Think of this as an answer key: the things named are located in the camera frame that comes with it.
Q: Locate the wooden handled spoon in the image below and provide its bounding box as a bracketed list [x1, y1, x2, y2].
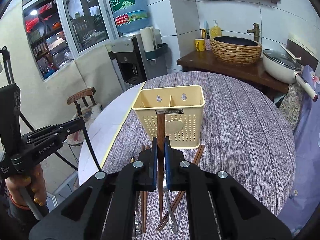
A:
[133, 194, 142, 239]

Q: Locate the person's left hand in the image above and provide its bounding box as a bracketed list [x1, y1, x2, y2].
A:
[5, 164, 47, 209]

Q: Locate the cream pot with glass lid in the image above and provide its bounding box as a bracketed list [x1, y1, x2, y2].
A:
[263, 44, 318, 102]

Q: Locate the silver metal spoon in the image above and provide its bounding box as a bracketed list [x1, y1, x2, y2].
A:
[163, 174, 178, 233]

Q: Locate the sliding glass window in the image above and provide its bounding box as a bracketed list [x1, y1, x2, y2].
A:
[22, 0, 119, 80]

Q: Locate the woven basket sink bowl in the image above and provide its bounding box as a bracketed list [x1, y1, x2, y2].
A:
[210, 36, 262, 66]

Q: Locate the blue water jug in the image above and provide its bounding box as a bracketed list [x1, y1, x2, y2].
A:
[109, 0, 150, 34]

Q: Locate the grey water dispenser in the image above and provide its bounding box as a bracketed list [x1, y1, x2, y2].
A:
[111, 29, 168, 90]

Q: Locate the yellow soap bottle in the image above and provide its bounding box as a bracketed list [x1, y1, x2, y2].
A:
[210, 20, 222, 38]

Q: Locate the cream plastic utensil holder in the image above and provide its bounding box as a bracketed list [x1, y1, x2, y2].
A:
[132, 85, 205, 149]

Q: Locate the brown wooden chopstick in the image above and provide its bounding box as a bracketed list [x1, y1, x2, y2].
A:
[157, 111, 165, 220]
[139, 144, 151, 233]
[156, 145, 204, 231]

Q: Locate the purple floral cloth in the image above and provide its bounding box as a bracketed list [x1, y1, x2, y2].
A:
[277, 64, 320, 238]

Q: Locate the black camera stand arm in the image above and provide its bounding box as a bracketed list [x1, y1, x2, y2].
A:
[0, 46, 78, 171]

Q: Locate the bronze faucet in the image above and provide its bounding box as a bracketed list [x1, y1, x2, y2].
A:
[246, 23, 260, 42]

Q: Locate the wooden chair with cushion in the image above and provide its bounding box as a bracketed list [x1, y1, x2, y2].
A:
[67, 87, 103, 146]

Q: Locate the dark wooden counter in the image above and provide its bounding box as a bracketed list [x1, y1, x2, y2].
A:
[176, 51, 289, 94]

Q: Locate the yellow mug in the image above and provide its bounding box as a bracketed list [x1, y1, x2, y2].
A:
[195, 38, 206, 51]

